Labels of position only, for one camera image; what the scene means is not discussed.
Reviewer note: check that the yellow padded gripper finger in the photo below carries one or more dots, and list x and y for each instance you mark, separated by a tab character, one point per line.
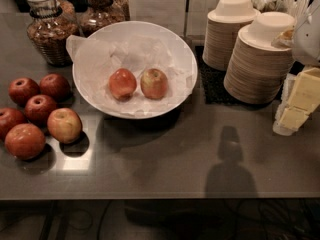
299	99

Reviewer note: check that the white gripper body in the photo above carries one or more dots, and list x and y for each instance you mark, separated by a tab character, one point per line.
308	40

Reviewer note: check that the small tan gripper finger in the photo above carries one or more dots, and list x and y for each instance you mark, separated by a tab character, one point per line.
284	39

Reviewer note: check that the white bowl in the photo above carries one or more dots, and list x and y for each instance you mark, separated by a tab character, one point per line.
133	34

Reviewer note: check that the yellowish apple front right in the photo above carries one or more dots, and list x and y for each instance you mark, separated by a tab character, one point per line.
64	125

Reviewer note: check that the red apple back right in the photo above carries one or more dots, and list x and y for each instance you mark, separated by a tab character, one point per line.
55	86

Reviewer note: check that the red apple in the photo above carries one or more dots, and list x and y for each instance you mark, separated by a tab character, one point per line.
25	141
10	117
38	108
55	86
22	89

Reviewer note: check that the red apple middle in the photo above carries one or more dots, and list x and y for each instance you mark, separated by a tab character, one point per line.
38	108

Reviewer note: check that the red apple back left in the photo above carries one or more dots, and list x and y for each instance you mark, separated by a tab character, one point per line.
22	89

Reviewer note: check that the red apple front left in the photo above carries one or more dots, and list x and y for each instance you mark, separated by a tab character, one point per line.
25	141

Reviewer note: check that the red apple far left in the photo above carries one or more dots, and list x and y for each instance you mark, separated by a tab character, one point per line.
10	117

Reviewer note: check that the front stack paper bowls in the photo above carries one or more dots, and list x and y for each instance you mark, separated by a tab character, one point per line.
264	28

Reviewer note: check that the stack paper bowls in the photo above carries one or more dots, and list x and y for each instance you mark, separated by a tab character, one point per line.
264	28
223	24

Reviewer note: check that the rear stack paper bowls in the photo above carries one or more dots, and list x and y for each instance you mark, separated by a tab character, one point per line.
223	24

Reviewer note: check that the black mesh mat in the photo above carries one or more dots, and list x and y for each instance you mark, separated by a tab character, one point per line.
213	84

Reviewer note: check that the back glass granola jar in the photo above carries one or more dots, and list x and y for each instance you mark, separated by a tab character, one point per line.
100	13

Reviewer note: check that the glass granola jar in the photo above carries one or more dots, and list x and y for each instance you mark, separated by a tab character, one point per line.
100	13
49	30

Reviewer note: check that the white paper liner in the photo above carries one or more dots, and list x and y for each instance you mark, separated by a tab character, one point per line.
96	64

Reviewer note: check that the front glass granola jar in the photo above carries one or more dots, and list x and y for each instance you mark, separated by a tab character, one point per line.
49	30

